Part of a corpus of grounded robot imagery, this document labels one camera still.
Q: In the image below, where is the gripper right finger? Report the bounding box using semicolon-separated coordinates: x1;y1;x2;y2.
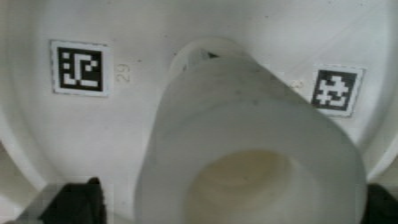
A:
360;184;398;224

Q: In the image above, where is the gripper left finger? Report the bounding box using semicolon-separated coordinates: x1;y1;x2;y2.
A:
38;177;108;224

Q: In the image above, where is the white cylindrical table leg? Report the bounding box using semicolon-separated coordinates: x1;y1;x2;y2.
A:
131;49;369;224

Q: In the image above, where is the white round table top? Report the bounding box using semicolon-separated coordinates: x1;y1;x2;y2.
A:
0;0;398;224

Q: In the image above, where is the white front rail right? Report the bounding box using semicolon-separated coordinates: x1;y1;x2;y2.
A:
0;144;42;224

